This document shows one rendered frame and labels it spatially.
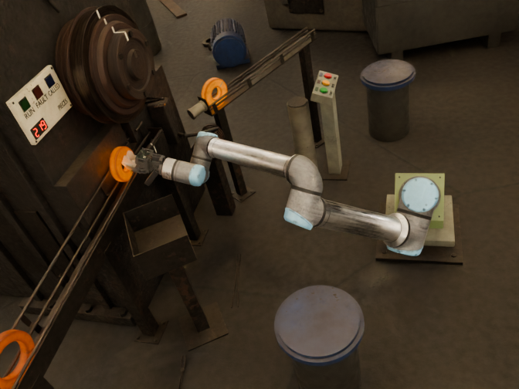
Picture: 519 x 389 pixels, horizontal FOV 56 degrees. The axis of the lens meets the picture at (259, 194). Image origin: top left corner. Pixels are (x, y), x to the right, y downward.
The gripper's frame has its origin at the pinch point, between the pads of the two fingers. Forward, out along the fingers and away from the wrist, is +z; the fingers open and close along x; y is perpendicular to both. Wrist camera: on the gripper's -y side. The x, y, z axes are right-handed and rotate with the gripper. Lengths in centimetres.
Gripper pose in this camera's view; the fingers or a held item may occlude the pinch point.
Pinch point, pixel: (121, 160)
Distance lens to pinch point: 220.6
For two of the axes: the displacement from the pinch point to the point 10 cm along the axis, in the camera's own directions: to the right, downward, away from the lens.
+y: 0.8, -7.0, -7.1
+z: -9.6, -2.3, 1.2
